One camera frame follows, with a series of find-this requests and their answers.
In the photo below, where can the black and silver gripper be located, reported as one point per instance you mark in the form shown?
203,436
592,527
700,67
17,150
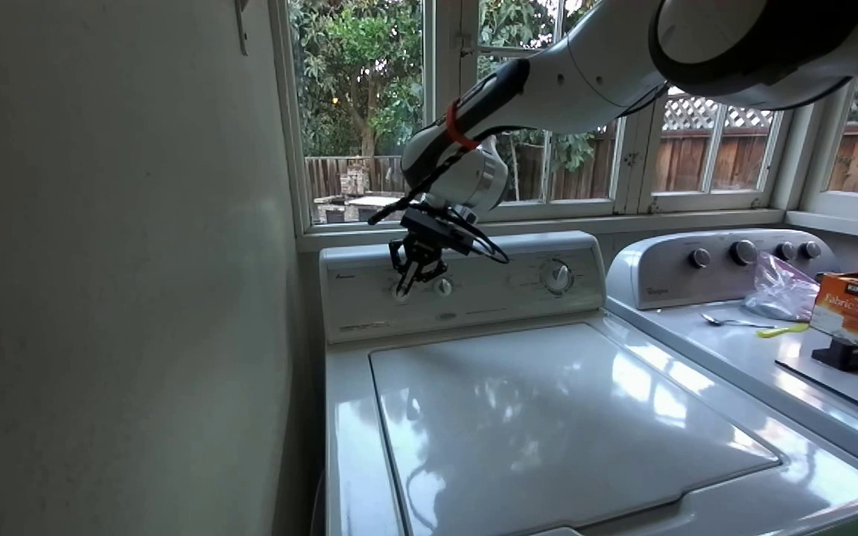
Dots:
432,226

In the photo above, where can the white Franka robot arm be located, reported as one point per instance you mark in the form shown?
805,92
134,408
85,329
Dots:
626,68

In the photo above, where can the small silver washer knob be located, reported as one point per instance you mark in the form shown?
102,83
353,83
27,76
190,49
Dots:
441,289

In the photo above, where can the large silver cycle dial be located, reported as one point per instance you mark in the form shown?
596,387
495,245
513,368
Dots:
557,278

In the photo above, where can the white washer lid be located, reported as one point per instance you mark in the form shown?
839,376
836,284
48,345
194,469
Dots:
557,418

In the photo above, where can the green tree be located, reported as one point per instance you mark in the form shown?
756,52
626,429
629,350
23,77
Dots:
358,68

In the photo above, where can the white top-load washing machine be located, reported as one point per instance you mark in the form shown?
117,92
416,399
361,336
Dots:
568,418

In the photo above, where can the dark dryer knob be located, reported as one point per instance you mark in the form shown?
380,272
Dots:
781,251
744,251
697,257
809,251

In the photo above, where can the wooden garden fence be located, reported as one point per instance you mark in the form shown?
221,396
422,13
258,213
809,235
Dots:
687,164

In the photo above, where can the metal spoon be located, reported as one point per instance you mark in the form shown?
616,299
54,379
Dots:
721,318

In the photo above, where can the white dryer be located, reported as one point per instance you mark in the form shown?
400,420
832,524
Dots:
745,329

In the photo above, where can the clear plastic bag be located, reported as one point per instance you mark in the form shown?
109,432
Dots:
781,287

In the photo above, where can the yellow-green plastic stick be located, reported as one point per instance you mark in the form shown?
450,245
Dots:
781,330

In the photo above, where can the black stand object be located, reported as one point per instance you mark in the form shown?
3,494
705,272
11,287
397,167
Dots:
857,356

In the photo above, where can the white window frame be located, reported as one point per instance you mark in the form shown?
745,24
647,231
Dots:
638,196

